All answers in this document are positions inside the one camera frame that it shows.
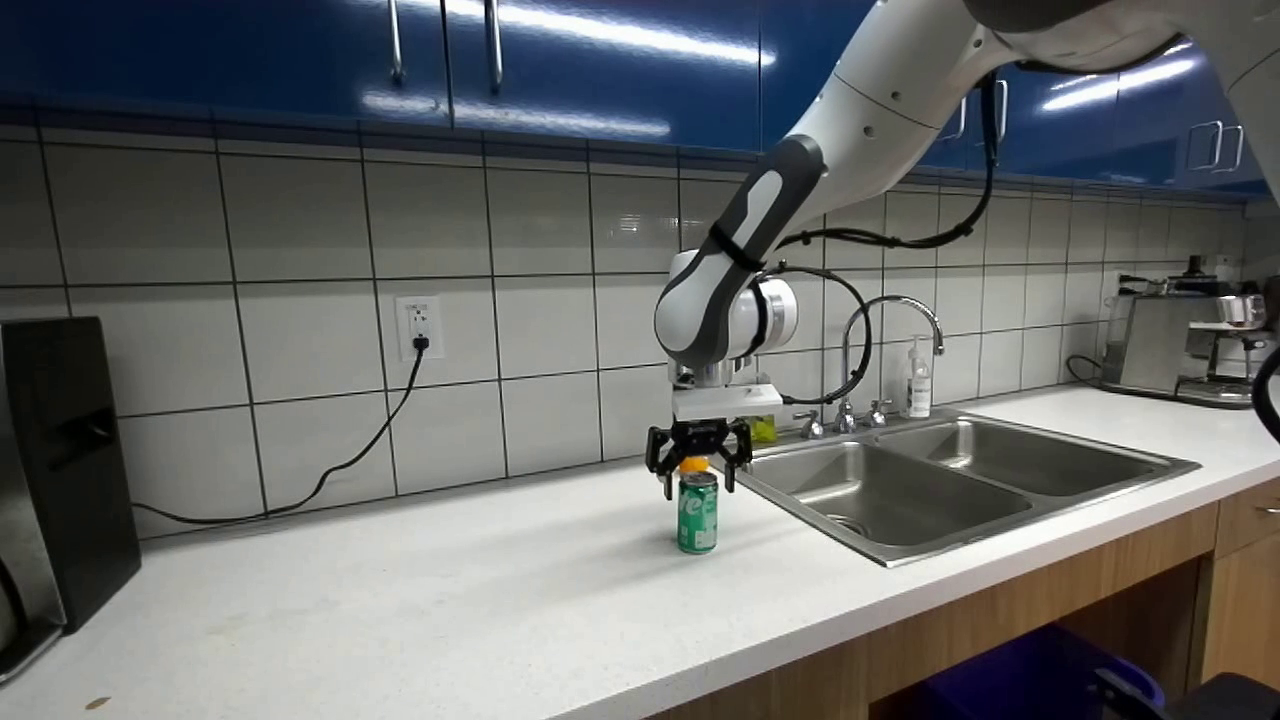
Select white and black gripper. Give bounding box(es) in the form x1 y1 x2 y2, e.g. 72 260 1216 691
644 381 785 501

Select green soda can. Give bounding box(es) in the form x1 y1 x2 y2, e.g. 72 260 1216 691
675 455 720 556

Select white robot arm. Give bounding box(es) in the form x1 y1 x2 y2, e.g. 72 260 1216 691
644 0 1280 489

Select stainless steel double sink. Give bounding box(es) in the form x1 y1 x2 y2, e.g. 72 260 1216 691
741 411 1197 569

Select chrome gooseneck faucet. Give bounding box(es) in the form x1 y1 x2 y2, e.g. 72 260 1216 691
800 290 946 441

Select clear soap bottle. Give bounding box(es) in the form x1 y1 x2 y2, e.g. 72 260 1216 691
909 343 932 421

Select blue upper cabinets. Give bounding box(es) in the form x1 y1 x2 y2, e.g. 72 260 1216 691
0 0 1278 168

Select dark blue bin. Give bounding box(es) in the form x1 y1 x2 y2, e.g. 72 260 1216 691
905 625 1169 720

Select silver espresso machine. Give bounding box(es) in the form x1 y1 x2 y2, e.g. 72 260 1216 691
1106 268 1278 409

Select wooden lower cabinets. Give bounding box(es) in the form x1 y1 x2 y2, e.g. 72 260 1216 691
660 479 1280 720

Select black coffee machine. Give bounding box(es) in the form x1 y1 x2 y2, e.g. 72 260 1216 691
0 315 141 683

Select black power cord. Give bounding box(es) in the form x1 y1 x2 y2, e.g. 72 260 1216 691
134 330 432 529

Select white wall outlet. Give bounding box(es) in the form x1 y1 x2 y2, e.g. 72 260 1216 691
396 295 443 361

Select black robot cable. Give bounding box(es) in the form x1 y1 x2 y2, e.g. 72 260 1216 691
745 71 1009 409

